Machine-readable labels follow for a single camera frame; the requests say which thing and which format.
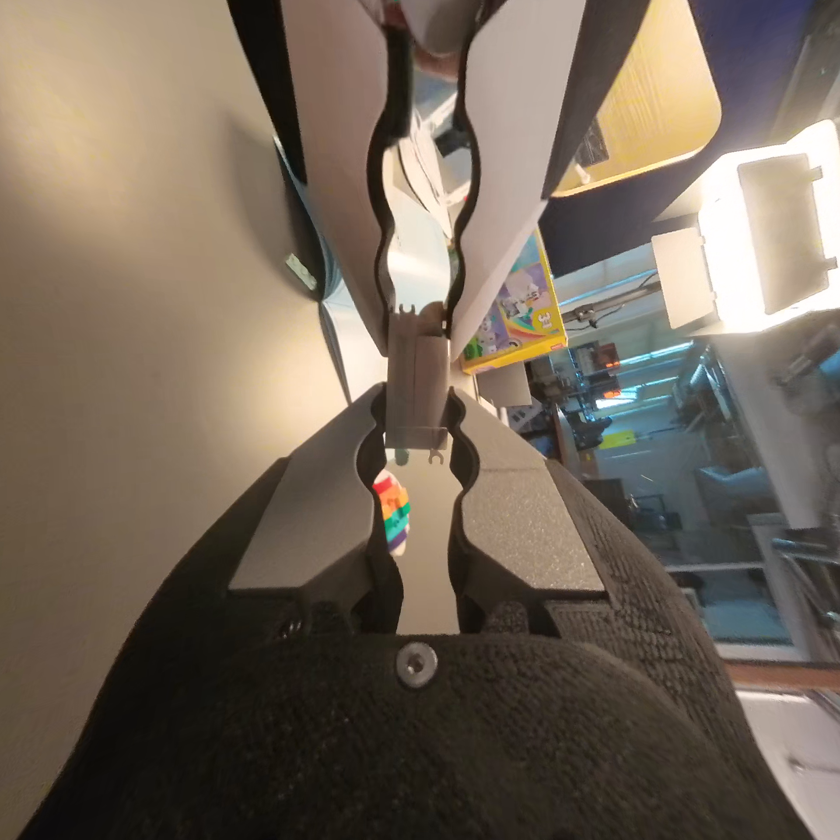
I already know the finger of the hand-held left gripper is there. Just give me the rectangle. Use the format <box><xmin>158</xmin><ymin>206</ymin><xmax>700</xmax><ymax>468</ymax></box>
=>
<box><xmin>279</xmin><ymin>0</ymin><xmax>414</xmax><ymax>358</ymax></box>
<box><xmin>446</xmin><ymin>0</ymin><xmax>586</xmax><ymax>345</ymax></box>

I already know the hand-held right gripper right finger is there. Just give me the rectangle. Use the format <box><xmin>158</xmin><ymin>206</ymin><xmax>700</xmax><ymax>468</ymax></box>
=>
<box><xmin>449</xmin><ymin>388</ymin><xmax>605</xmax><ymax>632</ymax></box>

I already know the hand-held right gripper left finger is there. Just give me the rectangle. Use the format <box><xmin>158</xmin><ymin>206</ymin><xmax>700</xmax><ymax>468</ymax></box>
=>
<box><xmin>228</xmin><ymin>384</ymin><xmax>403</xmax><ymax>634</ymax></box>

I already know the white lego build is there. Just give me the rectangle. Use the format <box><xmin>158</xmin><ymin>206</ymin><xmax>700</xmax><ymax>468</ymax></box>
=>
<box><xmin>386</xmin><ymin>301</ymin><xmax>452</xmax><ymax>468</ymax></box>

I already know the round rainbow lego build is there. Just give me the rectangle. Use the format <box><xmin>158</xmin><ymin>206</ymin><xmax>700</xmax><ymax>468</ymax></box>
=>
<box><xmin>373</xmin><ymin>469</ymin><xmax>412</xmax><ymax>557</ymax></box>

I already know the yellow lego box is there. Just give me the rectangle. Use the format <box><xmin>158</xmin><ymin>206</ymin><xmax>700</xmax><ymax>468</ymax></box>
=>
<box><xmin>458</xmin><ymin>226</ymin><xmax>568</xmax><ymax>376</ymax></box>

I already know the open light blue instruction booklet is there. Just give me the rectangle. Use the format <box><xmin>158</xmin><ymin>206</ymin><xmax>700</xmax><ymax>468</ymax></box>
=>
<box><xmin>272</xmin><ymin>131</ymin><xmax>358</xmax><ymax>411</ymax></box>

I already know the yellow cushion panel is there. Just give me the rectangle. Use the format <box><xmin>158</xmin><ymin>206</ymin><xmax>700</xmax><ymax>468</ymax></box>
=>
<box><xmin>550</xmin><ymin>0</ymin><xmax>723</xmax><ymax>198</ymax></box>

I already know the navy blue partition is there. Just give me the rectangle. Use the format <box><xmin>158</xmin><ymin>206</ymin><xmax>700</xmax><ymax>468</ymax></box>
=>
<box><xmin>541</xmin><ymin>0</ymin><xmax>818</xmax><ymax>280</ymax></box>

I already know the grey armchair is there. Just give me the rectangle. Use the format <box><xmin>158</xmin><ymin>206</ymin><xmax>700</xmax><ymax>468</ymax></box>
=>
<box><xmin>694</xmin><ymin>465</ymin><xmax>770</xmax><ymax>522</ymax></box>

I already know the white plastic bin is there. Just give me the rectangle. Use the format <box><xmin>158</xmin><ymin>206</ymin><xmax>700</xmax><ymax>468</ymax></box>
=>
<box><xmin>650</xmin><ymin>121</ymin><xmax>840</xmax><ymax>337</ymax></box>

